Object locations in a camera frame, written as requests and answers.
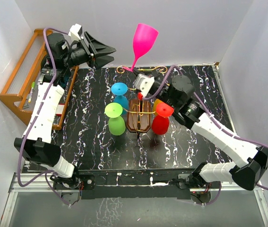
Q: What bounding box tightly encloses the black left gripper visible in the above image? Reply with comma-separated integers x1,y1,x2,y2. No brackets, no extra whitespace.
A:
62,33,116,70

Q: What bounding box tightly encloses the blue plastic wine glass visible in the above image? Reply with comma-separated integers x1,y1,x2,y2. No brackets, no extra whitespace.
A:
111,82,129,116

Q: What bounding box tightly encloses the magenta plastic wine glass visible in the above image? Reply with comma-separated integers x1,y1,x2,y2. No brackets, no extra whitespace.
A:
123,23,159,71

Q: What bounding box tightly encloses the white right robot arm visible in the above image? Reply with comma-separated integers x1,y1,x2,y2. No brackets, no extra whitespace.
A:
133,69,268,191

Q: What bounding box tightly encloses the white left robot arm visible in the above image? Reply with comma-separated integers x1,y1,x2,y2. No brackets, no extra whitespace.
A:
14,31,116,189

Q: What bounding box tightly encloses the orange plastic wine glass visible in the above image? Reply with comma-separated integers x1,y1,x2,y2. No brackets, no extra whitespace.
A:
153,99,164,116

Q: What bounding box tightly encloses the red plastic wine glass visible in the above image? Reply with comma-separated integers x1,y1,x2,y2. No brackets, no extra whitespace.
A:
151,102,174,135

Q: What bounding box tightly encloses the green plastic wine glass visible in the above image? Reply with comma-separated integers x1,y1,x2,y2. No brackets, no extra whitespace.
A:
104,103,126,136

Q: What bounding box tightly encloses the orange wooden shelf rack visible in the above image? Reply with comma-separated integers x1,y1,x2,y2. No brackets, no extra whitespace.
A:
0,28,79,131

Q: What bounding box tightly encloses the green capped marker pen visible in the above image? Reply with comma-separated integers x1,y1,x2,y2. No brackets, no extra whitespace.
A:
28,82,35,103

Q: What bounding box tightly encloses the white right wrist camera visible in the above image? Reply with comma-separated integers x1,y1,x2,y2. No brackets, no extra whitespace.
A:
134,73,155,97

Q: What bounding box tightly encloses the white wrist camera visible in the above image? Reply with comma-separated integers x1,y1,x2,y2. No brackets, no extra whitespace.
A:
134,73,155,97
68,24,82,41

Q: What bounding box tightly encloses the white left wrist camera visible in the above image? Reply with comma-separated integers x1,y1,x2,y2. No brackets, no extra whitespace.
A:
68,24,82,41

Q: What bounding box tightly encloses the gold wire wine glass rack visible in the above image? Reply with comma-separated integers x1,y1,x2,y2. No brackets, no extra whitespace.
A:
116,65,168,141

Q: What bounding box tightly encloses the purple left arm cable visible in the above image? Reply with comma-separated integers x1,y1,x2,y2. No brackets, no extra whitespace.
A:
17,27,78,208

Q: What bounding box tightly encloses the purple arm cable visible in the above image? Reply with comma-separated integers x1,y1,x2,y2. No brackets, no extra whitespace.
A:
142,65,268,209
17,27,78,208

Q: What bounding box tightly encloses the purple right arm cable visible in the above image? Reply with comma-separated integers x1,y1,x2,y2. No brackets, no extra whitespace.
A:
142,65,268,209

